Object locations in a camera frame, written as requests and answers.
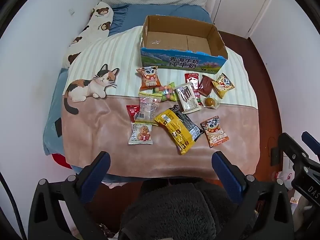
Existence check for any orange cow snack packet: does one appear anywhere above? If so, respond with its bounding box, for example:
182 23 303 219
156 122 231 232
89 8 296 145
136 66 163 91
200 116 230 148

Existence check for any dark red snack packet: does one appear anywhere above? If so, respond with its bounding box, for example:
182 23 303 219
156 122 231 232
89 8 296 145
197 75 217 97

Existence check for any yellow cow snack packet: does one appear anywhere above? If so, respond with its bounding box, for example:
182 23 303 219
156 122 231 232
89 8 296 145
211 73 235 99

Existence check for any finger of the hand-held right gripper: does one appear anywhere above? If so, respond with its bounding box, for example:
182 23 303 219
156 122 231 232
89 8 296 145
278 132 310 178
301 131 320 165

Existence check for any white meat snack packet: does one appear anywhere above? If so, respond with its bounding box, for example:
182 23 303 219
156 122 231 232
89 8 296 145
128 122 153 145

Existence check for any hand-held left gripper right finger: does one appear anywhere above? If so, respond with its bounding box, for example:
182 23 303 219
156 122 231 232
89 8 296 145
211 151 294 240

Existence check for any cat print blanket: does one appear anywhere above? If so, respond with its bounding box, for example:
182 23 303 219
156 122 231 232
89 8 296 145
61 26 258 181

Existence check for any red spicy strip packet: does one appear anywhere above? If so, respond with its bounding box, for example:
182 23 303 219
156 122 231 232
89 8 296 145
184 73 202 105

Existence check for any plastic bottle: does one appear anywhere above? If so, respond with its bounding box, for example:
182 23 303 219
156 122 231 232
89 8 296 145
272 171 293 188

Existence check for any bear print pillow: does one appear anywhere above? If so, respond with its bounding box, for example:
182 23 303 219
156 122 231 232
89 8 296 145
61 1 115 70

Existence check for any white door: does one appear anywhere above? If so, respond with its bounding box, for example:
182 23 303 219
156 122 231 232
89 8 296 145
209 0 278 40

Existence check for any colourful candy packet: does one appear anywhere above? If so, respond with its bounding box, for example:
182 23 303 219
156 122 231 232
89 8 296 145
153 81 178 102

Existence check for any black wall socket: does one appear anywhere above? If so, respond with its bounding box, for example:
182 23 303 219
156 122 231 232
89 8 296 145
271 146 282 166

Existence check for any red cloth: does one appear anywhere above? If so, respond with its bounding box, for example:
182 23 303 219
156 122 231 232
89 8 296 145
51 153 73 167

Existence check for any braised egg packet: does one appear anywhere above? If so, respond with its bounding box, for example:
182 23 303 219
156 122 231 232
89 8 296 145
202 95 221 109

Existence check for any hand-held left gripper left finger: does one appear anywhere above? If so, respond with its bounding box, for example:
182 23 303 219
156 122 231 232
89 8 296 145
29 151 112 240

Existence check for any small red snack packet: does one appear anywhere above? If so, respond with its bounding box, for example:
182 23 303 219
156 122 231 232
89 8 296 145
126 104 140 122

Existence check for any black cable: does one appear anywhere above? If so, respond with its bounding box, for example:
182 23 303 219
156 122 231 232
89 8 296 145
0 171 27 240

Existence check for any cardboard box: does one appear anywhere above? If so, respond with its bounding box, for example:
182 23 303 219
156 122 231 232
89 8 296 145
139 15 228 75

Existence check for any black snack packet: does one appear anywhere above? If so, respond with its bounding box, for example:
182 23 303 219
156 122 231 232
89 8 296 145
166 104 204 141

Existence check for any white chocolate stick packet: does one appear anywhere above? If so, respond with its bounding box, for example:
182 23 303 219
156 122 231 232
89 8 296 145
174 82 202 113

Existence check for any dark fuzzy clothing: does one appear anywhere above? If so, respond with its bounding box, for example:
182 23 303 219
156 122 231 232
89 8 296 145
117 177 242 240

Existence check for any flat black object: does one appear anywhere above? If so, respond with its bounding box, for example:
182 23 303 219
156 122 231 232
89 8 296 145
54 117 63 138

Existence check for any clear green-edged bread packet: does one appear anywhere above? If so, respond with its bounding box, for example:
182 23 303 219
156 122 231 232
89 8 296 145
139 91 162 124

